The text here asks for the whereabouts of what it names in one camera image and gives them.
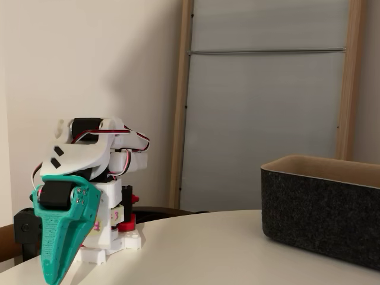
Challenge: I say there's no dark grey felt bin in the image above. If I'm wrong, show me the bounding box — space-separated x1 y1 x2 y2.
260 154 380 271

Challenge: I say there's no black and red clamp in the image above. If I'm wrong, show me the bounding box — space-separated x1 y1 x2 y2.
118 184 140 232
13 207 42 262

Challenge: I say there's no dark curved chair back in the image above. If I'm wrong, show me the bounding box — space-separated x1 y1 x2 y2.
132 206 210 223

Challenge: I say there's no wood framed frosted panel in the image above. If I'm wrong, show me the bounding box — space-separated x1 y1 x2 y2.
169 0 366 210

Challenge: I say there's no red white servo wire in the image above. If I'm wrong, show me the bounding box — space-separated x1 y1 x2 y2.
31 162 45 191

